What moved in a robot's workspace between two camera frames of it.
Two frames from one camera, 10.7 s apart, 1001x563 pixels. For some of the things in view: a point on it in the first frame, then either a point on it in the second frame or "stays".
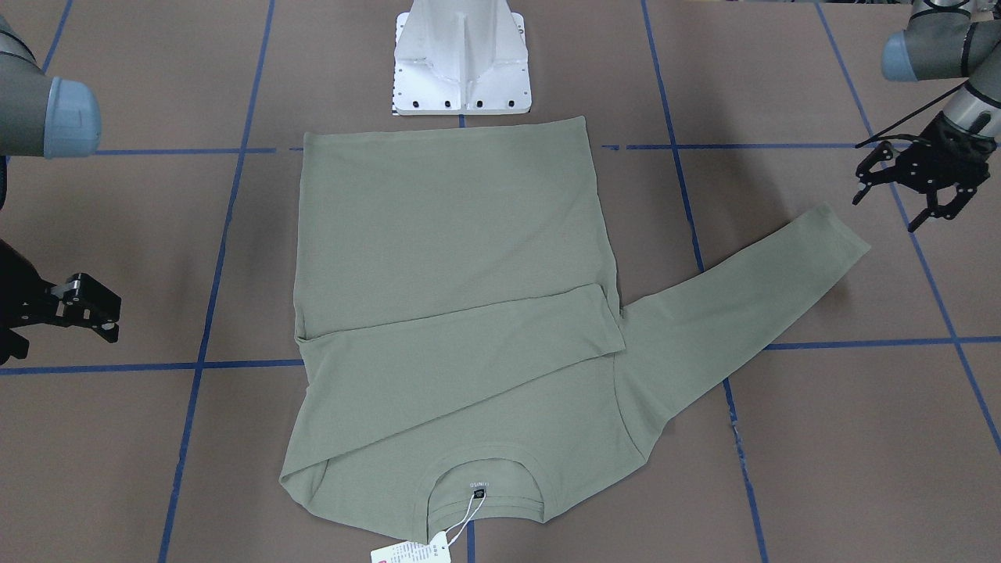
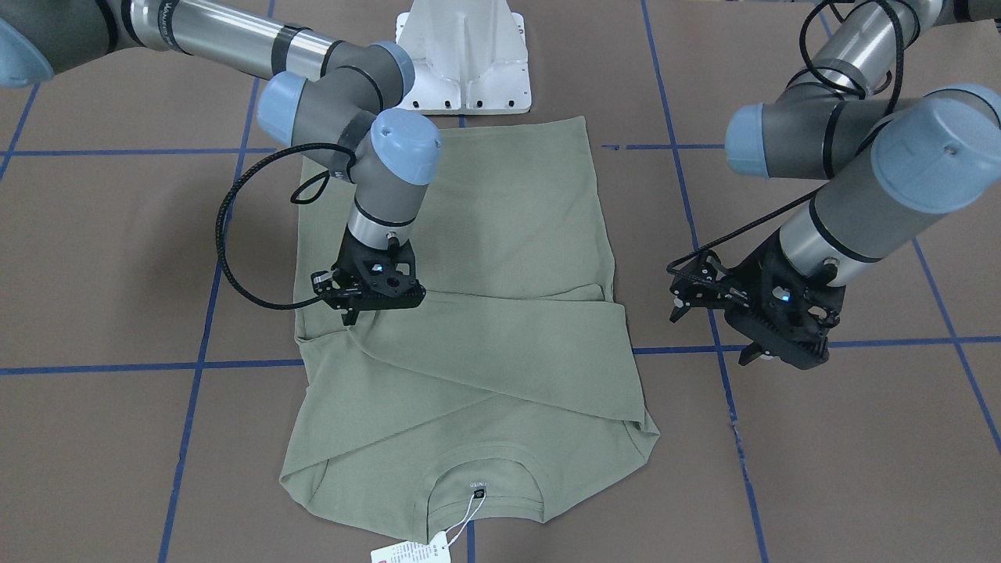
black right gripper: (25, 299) to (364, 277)
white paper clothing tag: (436, 551) stays
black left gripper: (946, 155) to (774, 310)
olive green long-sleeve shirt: (465, 359) stays
